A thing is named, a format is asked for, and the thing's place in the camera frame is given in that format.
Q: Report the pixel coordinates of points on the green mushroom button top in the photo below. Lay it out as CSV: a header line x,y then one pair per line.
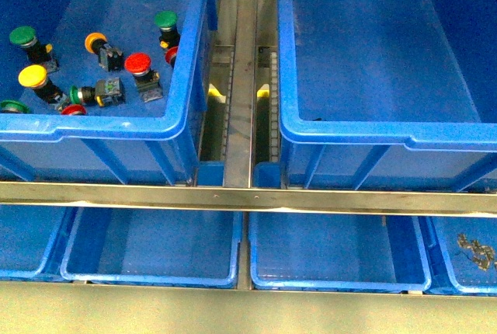
x,y
166,21

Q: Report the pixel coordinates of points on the lower blue bin with clips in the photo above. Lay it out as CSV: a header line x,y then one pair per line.
x,y
452,273

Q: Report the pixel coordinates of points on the blue middle empty bin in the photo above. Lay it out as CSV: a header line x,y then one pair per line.
x,y
388,94

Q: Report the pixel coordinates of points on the green mushroom button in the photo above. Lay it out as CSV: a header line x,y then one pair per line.
x,y
166,21
37,53

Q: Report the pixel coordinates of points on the metal divider rail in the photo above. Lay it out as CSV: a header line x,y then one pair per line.
x,y
239,144

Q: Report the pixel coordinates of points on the pile of small metal clips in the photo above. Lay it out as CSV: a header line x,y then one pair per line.
x,y
483,256

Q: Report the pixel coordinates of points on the metal front shelf rail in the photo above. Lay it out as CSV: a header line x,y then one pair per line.
x,y
250,199

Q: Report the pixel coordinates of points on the green mushroom button far left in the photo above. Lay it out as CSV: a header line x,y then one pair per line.
x,y
37,53

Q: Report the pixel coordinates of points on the blue source bin with buttons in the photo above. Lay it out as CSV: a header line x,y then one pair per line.
x,y
132,143

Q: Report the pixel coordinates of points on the red button front edge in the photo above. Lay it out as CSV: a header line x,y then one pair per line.
x,y
74,110

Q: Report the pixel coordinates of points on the yellow mushroom push button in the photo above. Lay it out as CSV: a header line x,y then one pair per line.
x,y
35,77

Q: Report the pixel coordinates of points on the green flat push button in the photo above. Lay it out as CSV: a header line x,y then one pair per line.
x,y
106,92

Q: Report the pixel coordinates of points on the orange push button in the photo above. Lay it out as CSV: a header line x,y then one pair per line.
x,y
110,58

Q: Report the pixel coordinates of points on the green button front corner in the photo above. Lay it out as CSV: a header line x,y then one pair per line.
x,y
13,106

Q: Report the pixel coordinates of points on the lower blue bin far left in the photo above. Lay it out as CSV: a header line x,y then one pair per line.
x,y
33,242

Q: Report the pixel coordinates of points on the red button at wall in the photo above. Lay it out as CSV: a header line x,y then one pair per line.
x,y
171,55

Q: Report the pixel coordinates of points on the red mushroom push button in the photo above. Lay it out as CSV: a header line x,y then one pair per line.
x,y
147,80

